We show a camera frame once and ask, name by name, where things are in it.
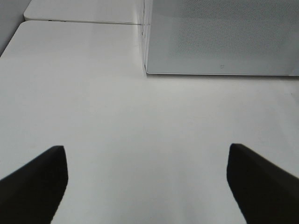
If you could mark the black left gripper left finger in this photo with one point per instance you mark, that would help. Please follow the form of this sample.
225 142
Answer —
32 194

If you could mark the white microwave oven body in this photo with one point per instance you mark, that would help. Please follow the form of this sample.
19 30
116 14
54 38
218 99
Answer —
146 18

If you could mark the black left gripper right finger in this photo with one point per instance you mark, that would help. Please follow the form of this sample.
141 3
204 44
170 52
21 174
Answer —
265 193

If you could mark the white microwave door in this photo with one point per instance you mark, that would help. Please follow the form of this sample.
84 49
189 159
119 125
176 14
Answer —
223 37

